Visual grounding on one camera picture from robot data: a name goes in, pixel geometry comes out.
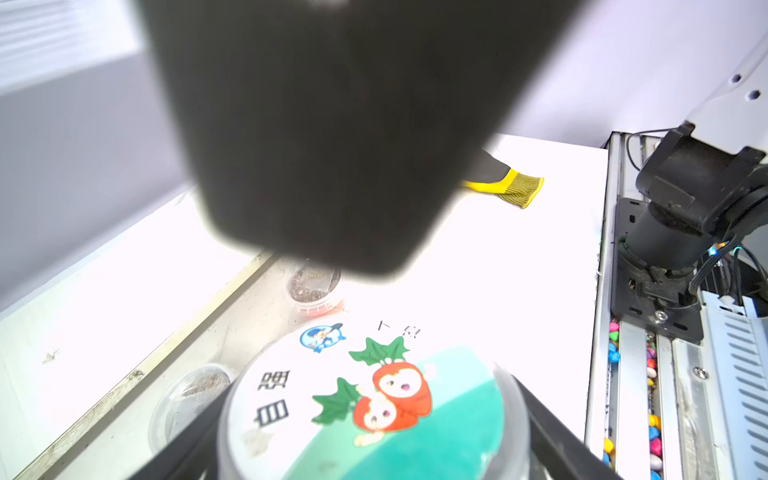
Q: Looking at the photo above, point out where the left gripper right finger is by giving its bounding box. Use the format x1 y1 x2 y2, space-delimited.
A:
514 378 620 480

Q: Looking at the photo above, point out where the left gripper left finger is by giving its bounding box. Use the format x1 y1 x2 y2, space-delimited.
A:
131 387 231 480

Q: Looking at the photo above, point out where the strawberry lid seed container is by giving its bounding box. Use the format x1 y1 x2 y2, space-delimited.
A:
216 316 530 479

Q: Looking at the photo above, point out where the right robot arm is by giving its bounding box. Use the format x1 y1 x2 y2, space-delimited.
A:
614 39 767 305

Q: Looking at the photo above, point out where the white two-tier shelf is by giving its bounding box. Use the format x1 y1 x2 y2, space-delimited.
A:
0 0 586 480

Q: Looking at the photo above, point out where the small clear cup middle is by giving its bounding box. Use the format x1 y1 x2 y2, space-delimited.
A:
148 363 236 454

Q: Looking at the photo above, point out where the small red-based clear cup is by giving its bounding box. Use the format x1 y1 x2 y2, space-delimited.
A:
284 260 345 319

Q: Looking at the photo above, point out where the black yellow work glove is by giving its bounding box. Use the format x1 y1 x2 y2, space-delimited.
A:
462 149 544 209

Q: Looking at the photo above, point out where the aluminium front rail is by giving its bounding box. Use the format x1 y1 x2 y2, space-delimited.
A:
584 130 768 480

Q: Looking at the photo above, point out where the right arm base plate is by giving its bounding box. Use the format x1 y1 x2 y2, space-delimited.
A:
611 198 709 345

